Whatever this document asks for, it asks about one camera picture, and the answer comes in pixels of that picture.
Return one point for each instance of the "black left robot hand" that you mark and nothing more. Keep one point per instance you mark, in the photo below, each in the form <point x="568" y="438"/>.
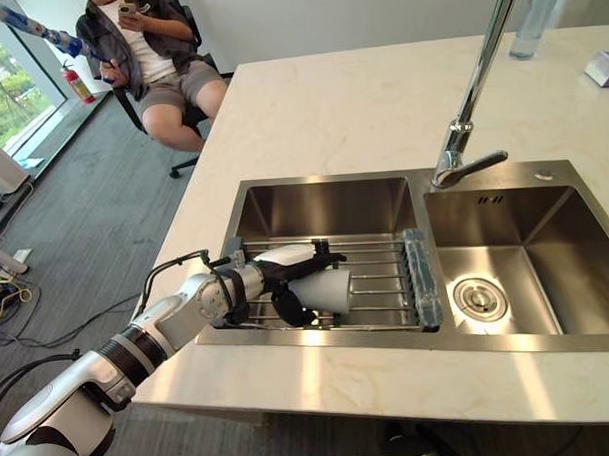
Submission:
<point x="286" y="262"/>

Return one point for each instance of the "white paper cup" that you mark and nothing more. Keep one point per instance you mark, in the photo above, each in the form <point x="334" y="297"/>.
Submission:
<point x="323" y="293"/>

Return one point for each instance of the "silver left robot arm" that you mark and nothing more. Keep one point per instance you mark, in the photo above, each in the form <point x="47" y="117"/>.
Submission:
<point x="138" y="344"/>

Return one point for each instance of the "stainless steel double sink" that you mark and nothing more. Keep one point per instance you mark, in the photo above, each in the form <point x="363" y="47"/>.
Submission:
<point x="426" y="264"/>

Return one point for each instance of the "round metal sink drain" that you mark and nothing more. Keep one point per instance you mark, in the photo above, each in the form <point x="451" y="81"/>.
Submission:
<point x="480" y="299"/>

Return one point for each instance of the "chrome sink faucet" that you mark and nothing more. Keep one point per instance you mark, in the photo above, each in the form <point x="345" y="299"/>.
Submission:
<point x="472" y="89"/>

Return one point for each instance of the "white marble kitchen island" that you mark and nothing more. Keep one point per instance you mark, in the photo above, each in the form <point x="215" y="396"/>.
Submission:
<point x="383" y="185"/>

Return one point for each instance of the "black office chair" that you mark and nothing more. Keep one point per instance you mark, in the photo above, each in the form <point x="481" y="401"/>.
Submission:
<point x="190" y="117"/>

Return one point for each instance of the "person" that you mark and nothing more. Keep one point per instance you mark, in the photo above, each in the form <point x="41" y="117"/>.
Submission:
<point x="148" y="58"/>

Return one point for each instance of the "white power strip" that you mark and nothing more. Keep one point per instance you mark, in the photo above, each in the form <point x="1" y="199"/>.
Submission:
<point x="20" y="256"/>

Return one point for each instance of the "red fire extinguisher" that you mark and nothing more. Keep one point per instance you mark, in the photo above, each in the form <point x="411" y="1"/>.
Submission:
<point x="79" y="85"/>

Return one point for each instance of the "smartphone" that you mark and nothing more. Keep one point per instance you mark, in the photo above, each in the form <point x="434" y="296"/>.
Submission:
<point x="128" y="11"/>

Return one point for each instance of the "clear plastic water bottle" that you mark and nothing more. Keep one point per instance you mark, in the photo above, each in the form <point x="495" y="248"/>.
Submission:
<point x="532" y="17"/>

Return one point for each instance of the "purple tissue box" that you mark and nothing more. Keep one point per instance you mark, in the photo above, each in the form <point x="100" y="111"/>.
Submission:
<point x="604" y="68"/>

